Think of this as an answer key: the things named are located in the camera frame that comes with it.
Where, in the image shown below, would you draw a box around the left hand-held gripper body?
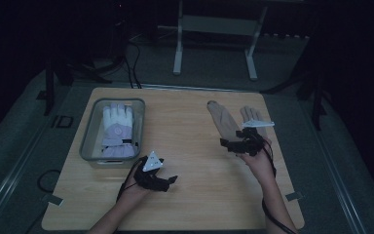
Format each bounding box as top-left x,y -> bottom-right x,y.
131,150 -> 172,193

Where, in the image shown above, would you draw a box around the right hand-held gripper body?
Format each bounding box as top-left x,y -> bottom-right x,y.
236,119 -> 276,157

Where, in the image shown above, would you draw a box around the plain beige knit glove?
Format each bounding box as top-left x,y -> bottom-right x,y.
206,99 -> 245,144

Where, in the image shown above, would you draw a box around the beige glove with dark button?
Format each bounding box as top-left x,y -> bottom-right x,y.
240,105 -> 271,138

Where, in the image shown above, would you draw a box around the purple white ski glove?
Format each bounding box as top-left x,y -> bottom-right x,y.
100,102 -> 138,159

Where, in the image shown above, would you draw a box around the clear plastic bin grey rim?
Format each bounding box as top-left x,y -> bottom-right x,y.
78,97 -> 146,169

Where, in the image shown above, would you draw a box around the person's left hand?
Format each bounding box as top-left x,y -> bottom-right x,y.
116,176 -> 153,205

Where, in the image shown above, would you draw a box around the person's right hand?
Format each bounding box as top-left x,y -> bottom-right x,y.
238,136 -> 278,183

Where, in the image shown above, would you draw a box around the grey tape piece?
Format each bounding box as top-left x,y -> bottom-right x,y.
284,191 -> 304,202
41,193 -> 64,208

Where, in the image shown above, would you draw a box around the black metal stand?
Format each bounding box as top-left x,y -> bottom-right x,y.
261,61 -> 330,132

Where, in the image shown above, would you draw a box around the black tripod stand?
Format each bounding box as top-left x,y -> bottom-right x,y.
36,53 -> 126,117

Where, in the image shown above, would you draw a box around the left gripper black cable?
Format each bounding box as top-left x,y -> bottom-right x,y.
115,156 -> 148,203

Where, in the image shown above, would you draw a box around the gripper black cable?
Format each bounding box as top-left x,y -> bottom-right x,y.
115,156 -> 148,203
260,137 -> 299,234

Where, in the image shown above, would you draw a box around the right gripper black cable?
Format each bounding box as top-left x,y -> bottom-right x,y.
260,137 -> 299,234

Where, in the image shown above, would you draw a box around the black floor cables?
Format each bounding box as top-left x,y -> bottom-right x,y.
122,38 -> 143,90

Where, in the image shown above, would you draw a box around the looped black cable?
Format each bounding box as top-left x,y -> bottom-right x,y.
36,169 -> 62,194

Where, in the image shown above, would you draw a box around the white metal table frame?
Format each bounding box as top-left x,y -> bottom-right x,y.
157,0 -> 269,82

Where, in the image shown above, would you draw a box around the black rectangular floor bracket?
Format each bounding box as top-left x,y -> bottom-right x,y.
51,114 -> 75,129

